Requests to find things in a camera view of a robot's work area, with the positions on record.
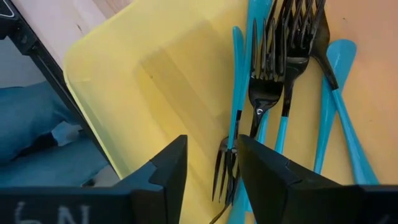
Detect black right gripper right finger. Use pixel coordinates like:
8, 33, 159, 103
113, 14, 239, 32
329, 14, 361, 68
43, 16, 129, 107
237, 133, 398, 224

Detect person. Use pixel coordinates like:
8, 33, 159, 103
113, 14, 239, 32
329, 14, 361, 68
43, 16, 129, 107
0, 81, 109, 187

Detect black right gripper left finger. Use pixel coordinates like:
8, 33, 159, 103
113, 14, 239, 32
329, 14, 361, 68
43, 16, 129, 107
0, 134, 188, 224

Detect yellow plastic bin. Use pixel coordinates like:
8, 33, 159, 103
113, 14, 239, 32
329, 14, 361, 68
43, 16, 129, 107
62, 0, 398, 224

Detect black aluminium table frame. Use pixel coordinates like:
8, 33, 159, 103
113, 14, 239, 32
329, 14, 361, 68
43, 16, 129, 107
0, 0, 122, 180

